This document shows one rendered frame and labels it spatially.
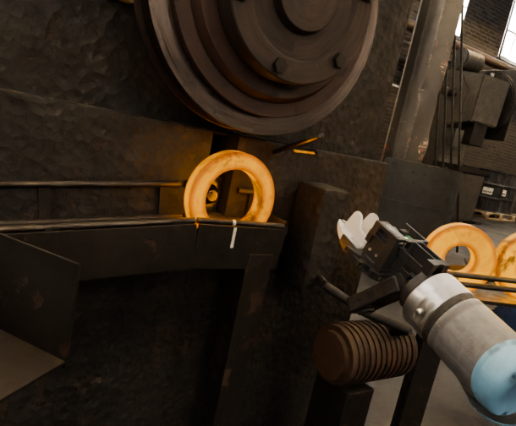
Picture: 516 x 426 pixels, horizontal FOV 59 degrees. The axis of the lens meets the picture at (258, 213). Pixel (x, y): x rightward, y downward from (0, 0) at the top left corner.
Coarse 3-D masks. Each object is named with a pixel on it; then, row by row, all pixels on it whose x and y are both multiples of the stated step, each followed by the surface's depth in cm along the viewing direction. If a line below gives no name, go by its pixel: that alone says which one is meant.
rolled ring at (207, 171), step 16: (208, 160) 84; (224, 160) 84; (240, 160) 86; (256, 160) 88; (192, 176) 84; (208, 176) 83; (256, 176) 89; (192, 192) 83; (256, 192) 92; (272, 192) 92; (192, 208) 83; (256, 208) 92
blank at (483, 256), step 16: (448, 224) 100; (464, 224) 98; (432, 240) 98; (448, 240) 98; (464, 240) 98; (480, 240) 98; (480, 256) 98; (496, 256) 98; (464, 272) 100; (480, 272) 99
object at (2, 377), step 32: (0, 256) 52; (32, 256) 50; (0, 288) 52; (32, 288) 50; (64, 288) 48; (0, 320) 53; (32, 320) 51; (64, 320) 49; (0, 352) 49; (32, 352) 50; (64, 352) 49; (0, 384) 44
